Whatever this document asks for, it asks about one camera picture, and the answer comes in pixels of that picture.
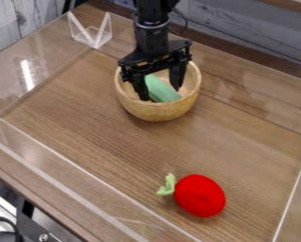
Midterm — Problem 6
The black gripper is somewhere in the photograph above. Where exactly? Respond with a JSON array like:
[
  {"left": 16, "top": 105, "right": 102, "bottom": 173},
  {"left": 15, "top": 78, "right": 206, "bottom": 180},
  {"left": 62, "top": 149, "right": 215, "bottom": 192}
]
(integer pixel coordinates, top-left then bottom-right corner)
[{"left": 119, "top": 20, "right": 193, "bottom": 101}]

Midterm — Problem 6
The green rectangular block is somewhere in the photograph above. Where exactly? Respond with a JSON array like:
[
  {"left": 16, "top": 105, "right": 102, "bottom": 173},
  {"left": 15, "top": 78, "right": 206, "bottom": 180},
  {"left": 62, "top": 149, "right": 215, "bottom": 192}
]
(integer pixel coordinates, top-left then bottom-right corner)
[{"left": 146, "top": 75, "right": 181, "bottom": 103}]

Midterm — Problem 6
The light wooden bowl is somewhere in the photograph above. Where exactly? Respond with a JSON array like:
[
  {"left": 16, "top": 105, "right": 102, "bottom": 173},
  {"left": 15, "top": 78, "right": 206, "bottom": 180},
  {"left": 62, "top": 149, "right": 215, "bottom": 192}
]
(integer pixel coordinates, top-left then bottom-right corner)
[{"left": 114, "top": 61, "right": 201, "bottom": 122}]

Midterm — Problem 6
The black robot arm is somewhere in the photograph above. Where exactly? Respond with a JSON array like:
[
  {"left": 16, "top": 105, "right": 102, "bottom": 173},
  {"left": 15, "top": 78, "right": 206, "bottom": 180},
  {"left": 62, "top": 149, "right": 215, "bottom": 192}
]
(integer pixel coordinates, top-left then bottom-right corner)
[{"left": 118, "top": 0, "right": 193, "bottom": 101}]

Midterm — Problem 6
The red plush tomato toy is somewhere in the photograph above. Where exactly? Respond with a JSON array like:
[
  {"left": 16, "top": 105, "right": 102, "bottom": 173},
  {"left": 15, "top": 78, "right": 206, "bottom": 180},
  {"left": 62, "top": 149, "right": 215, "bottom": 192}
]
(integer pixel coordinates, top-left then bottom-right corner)
[{"left": 157, "top": 173, "right": 226, "bottom": 217}]

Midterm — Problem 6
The clear acrylic corner bracket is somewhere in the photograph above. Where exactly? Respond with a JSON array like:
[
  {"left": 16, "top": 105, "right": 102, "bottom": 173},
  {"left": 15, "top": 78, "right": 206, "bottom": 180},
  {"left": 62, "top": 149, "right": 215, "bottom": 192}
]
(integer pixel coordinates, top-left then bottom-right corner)
[{"left": 67, "top": 12, "right": 112, "bottom": 49}]

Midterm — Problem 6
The black cable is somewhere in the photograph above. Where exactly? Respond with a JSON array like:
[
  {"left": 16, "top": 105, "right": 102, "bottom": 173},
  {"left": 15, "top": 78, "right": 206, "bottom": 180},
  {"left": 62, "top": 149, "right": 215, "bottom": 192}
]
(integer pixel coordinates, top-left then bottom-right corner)
[{"left": 0, "top": 215, "right": 31, "bottom": 242}]

